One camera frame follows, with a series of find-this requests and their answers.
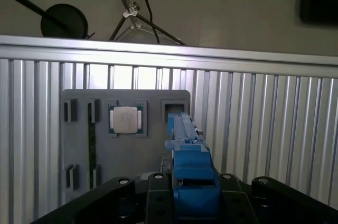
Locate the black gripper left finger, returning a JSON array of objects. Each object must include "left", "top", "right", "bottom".
[{"left": 30, "top": 172, "right": 175, "bottom": 224}]

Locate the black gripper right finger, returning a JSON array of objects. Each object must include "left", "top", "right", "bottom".
[{"left": 218, "top": 172, "right": 338, "bottom": 224}]

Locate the hard disk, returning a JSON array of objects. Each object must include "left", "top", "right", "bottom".
[{"left": 159, "top": 111, "right": 224, "bottom": 224}]

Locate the gray parts rack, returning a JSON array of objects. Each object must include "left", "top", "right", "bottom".
[{"left": 59, "top": 89, "right": 192, "bottom": 206}]

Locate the silver CPU chip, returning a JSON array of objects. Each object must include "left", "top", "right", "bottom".
[{"left": 108, "top": 104, "right": 147, "bottom": 136}]

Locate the green RAM stick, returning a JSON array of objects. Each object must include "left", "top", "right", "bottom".
[{"left": 87, "top": 102, "right": 97, "bottom": 191}]

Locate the black round-base stand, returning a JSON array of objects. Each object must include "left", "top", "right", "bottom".
[{"left": 0, "top": 0, "right": 96, "bottom": 41}]

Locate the black floor cable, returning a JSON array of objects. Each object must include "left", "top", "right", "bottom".
[{"left": 138, "top": 0, "right": 161, "bottom": 44}]

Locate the camera tripod with white clip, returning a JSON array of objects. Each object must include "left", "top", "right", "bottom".
[{"left": 105, "top": 0, "right": 189, "bottom": 46}]

